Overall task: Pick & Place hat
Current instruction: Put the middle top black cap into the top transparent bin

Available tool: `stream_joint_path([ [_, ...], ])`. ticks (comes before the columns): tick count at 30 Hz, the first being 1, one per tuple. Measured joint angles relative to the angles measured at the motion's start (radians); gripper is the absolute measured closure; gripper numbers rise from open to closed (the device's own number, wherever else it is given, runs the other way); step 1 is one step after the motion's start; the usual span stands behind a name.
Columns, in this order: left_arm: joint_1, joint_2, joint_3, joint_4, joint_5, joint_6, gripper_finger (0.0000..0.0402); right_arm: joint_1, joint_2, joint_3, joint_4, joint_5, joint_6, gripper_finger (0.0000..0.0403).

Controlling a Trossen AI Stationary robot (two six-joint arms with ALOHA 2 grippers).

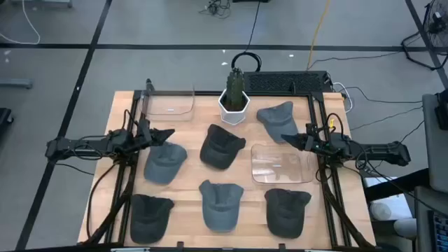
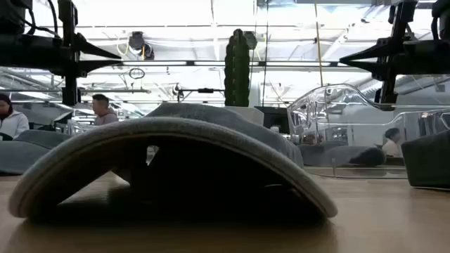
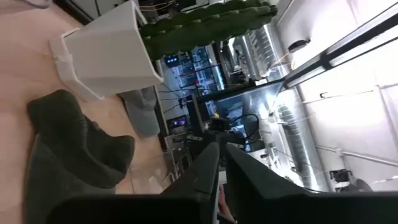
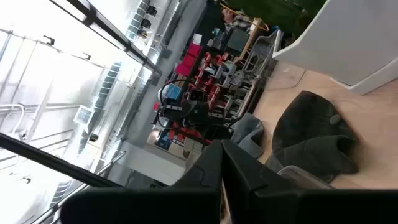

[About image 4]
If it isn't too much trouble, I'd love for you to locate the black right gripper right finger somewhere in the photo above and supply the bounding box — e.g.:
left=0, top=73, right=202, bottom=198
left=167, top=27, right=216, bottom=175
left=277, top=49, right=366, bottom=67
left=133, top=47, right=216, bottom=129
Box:
left=221, top=139, right=301, bottom=200

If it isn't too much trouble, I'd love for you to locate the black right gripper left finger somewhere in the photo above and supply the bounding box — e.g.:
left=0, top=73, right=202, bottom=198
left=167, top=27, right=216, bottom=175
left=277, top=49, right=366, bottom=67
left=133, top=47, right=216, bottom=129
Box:
left=170, top=139, right=223, bottom=190

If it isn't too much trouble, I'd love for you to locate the grey baseball cap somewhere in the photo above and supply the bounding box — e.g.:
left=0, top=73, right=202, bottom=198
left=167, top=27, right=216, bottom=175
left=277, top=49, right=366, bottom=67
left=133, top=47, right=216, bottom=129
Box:
left=230, top=112, right=266, bottom=159

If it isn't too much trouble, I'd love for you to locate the dark charcoal baseball cap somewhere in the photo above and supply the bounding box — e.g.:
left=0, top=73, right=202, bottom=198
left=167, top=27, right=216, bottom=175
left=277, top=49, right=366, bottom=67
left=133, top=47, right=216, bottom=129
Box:
left=271, top=90, right=360, bottom=184

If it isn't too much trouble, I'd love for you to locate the shelf with red bins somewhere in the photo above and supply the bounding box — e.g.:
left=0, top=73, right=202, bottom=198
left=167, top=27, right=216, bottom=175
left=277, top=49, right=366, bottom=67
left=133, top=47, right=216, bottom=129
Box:
left=174, top=42, right=265, bottom=119

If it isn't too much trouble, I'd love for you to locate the white cabinet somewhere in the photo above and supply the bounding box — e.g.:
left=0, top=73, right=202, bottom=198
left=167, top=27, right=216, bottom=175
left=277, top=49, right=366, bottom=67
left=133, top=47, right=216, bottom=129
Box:
left=124, top=141, right=187, bottom=187

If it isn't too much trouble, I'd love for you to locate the black monitor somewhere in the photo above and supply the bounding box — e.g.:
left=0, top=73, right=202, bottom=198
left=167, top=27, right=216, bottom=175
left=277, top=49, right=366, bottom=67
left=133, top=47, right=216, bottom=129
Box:
left=225, top=27, right=249, bottom=54

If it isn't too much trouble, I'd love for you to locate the clear plastic bin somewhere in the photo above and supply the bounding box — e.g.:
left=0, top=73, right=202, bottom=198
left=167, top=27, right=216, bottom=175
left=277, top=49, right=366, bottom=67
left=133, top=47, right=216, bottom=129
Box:
left=241, top=29, right=283, bottom=77

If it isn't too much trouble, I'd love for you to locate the person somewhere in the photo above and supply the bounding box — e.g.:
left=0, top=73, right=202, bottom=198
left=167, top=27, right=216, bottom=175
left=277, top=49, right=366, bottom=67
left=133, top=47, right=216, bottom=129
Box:
left=222, top=7, right=249, bottom=32

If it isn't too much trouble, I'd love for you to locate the white hexagonal plant pot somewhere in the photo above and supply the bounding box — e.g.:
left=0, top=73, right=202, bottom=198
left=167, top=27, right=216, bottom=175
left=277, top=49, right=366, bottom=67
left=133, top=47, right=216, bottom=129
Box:
left=272, top=0, right=398, bottom=96

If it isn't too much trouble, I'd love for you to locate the black aluminium table frame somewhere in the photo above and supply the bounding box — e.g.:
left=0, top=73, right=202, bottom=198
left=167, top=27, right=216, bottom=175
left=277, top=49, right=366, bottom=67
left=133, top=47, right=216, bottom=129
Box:
left=0, top=132, right=125, bottom=189

